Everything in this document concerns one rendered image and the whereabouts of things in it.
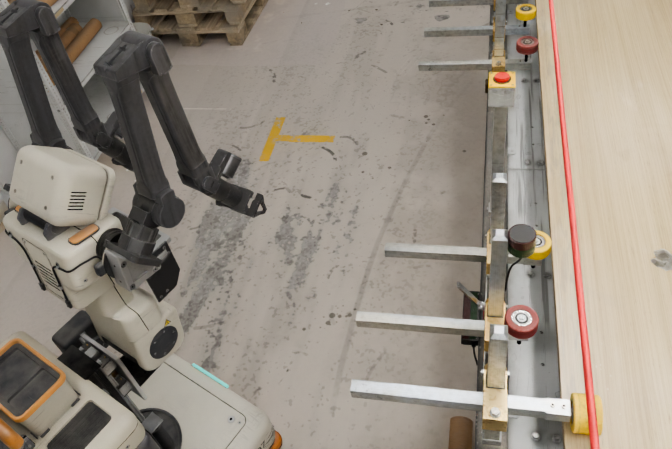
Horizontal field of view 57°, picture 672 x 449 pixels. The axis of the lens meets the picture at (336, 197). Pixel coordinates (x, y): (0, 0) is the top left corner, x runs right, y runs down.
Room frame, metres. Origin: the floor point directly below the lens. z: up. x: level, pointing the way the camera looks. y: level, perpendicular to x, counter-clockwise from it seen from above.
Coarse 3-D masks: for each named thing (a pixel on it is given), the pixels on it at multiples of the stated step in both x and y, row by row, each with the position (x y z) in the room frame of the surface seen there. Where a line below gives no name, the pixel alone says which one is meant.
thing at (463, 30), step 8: (520, 24) 2.26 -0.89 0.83; (528, 24) 2.25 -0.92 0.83; (424, 32) 2.36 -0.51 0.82; (432, 32) 2.35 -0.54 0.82; (440, 32) 2.34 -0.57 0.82; (448, 32) 2.33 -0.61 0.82; (456, 32) 2.32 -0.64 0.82; (464, 32) 2.31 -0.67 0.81; (472, 32) 2.30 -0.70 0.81; (480, 32) 2.28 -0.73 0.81; (488, 32) 2.27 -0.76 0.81; (512, 32) 2.24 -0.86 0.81; (520, 32) 2.23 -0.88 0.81; (528, 32) 2.22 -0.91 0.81
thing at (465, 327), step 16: (368, 320) 0.95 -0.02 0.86; (384, 320) 0.94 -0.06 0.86; (400, 320) 0.93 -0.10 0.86; (416, 320) 0.92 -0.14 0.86; (432, 320) 0.91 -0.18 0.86; (448, 320) 0.90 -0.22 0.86; (464, 320) 0.89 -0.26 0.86; (480, 320) 0.88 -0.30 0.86; (480, 336) 0.85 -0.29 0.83; (512, 336) 0.82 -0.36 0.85
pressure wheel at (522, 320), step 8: (512, 312) 0.85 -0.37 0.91; (520, 312) 0.85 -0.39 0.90; (528, 312) 0.85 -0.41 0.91; (504, 320) 0.84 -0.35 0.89; (512, 320) 0.83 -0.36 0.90; (520, 320) 0.83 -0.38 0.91; (528, 320) 0.82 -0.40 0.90; (536, 320) 0.82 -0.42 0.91; (512, 328) 0.81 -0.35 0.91; (520, 328) 0.81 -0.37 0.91; (528, 328) 0.80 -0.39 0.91; (536, 328) 0.80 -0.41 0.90; (520, 336) 0.80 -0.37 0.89; (528, 336) 0.79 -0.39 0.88
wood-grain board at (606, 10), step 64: (576, 0) 2.24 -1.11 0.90; (640, 0) 2.14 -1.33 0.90; (576, 64) 1.81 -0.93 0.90; (640, 64) 1.74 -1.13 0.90; (576, 128) 1.48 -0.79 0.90; (640, 128) 1.42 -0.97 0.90; (576, 192) 1.21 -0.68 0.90; (640, 192) 1.16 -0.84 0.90; (640, 256) 0.95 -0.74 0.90; (576, 320) 0.80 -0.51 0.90; (640, 320) 0.77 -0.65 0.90; (576, 384) 0.64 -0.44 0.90; (640, 384) 0.62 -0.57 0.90; (576, 448) 0.51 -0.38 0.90; (640, 448) 0.49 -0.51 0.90
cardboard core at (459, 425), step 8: (456, 416) 1.02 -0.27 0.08; (456, 424) 0.99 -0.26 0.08; (464, 424) 0.98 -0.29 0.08; (472, 424) 0.99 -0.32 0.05; (456, 432) 0.96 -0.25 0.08; (464, 432) 0.95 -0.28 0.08; (472, 432) 0.96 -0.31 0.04; (456, 440) 0.93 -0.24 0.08; (464, 440) 0.93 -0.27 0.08; (448, 448) 0.92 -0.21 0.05; (456, 448) 0.90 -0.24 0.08; (464, 448) 0.90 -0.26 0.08
